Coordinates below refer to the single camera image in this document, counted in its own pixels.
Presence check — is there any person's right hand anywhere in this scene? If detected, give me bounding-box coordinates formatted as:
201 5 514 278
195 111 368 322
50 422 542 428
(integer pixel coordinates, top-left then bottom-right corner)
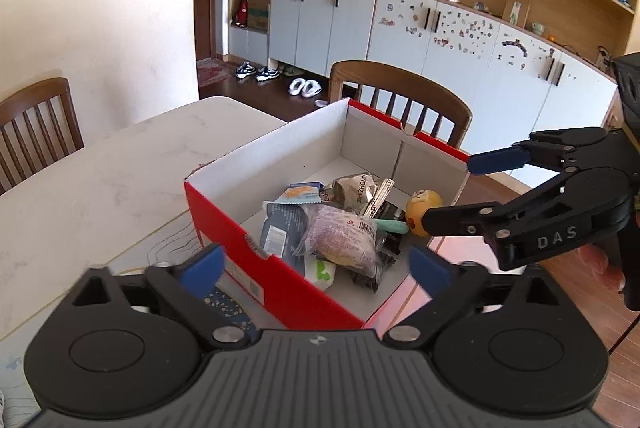
582 240 625 289

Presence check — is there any white marble desktop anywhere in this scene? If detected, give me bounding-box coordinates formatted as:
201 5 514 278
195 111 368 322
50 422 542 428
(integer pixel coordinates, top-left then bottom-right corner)
0 95 511 428

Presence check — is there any red cardboard box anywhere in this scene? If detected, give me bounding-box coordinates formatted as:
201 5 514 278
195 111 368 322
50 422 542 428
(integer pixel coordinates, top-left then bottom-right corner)
183 98 473 330

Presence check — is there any silver snack packet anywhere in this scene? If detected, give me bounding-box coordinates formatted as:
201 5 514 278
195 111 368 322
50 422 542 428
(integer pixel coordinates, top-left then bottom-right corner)
330 173 396 219

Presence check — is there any grey and wood wall cabinet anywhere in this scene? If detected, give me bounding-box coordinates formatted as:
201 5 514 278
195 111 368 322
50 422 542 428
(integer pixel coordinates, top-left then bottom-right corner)
227 0 640 194

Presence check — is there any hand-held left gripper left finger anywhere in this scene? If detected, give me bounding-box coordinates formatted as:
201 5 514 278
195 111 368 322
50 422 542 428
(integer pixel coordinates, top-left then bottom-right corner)
72 244 251 351

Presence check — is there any yellow spotted toy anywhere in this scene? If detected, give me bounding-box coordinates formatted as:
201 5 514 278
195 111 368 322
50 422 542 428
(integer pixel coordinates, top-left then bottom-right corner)
405 189 444 238

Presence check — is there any clear bag of dark tea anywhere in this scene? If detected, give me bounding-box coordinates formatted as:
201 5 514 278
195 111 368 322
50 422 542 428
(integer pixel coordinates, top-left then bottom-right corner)
350 253 396 293

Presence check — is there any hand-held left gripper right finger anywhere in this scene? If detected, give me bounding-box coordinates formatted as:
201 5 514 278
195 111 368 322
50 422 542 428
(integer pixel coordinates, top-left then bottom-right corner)
382 245 571 351

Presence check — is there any brown wooden chair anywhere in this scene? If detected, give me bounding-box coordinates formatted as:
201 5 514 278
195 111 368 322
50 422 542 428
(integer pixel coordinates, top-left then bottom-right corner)
0 77 85 196
328 60 473 149

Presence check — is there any white packet with blue print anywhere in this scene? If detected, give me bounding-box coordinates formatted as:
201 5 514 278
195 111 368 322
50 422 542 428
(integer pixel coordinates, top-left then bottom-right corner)
304 255 337 290

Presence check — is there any brown cardboard carton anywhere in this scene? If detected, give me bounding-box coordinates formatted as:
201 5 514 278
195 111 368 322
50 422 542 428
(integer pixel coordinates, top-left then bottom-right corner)
246 0 271 31

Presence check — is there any mint green pen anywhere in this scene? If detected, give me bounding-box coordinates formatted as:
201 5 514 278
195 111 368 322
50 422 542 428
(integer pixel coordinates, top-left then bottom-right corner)
372 218 410 235

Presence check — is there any black snack packet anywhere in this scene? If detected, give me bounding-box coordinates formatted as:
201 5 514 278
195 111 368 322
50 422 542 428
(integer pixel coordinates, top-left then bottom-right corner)
372 200 408 256

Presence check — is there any pink-white bread packet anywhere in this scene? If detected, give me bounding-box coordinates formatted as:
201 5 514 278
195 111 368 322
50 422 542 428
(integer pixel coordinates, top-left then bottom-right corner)
295 205 386 276

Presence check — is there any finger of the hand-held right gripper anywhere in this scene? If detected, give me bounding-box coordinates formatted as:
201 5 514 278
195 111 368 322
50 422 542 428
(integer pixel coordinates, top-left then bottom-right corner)
467 127 608 176
421 175 576 239

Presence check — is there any blue white sachet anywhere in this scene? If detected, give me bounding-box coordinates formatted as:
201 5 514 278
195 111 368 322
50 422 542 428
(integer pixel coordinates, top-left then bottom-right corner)
277 182 323 205

